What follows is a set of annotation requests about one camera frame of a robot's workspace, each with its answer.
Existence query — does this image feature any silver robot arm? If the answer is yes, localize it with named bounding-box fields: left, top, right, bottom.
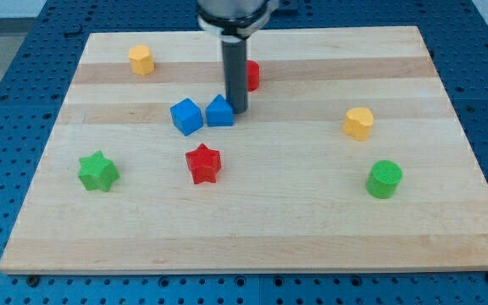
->
left=197, top=0, right=279, bottom=114

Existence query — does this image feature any blue cube block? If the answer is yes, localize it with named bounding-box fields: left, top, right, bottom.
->
left=169, top=98, right=203, bottom=136

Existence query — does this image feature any light wooden board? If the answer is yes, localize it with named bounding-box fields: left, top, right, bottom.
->
left=0, top=26, right=488, bottom=275

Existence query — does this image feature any red block behind rod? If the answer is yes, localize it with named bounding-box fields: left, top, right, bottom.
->
left=247, top=60, right=260, bottom=92

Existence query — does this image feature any red star block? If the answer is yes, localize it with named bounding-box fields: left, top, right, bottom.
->
left=186, top=143, right=222, bottom=184

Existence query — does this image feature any yellow hexagon block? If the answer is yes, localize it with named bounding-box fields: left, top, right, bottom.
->
left=128, top=45, right=155, bottom=75

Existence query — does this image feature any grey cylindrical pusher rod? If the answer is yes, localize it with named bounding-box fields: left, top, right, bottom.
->
left=222, top=41, right=248, bottom=114

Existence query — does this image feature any blue house-shaped block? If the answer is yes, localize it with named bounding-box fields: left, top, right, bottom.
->
left=206, top=94, right=234, bottom=127

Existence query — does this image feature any yellow heart block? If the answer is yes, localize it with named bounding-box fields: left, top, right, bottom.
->
left=342, top=107, right=374, bottom=141

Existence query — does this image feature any green cylinder block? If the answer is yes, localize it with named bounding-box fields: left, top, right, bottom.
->
left=365, top=160, right=402, bottom=199

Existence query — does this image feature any green star block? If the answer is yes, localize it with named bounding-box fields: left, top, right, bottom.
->
left=78, top=150, right=120, bottom=191

